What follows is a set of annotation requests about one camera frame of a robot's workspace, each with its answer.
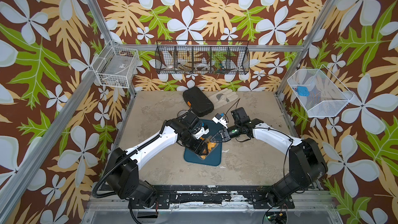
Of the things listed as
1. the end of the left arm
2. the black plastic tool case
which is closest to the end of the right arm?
the end of the left arm

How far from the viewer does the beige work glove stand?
1.16 m

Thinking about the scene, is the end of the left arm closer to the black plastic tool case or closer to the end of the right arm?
the end of the right arm

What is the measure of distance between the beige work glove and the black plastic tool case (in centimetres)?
4

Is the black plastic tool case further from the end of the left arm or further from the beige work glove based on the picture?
the end of the left arm

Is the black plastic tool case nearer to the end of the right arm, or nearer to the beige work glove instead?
the beige work glove

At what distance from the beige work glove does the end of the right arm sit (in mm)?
384

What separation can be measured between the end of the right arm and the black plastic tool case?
0.31 metres

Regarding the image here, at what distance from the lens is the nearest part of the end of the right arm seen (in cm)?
72

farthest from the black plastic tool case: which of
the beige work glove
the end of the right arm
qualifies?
the end of the right arm

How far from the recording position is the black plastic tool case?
3.48 ft

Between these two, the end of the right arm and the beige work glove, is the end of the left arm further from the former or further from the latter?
the beige work glove
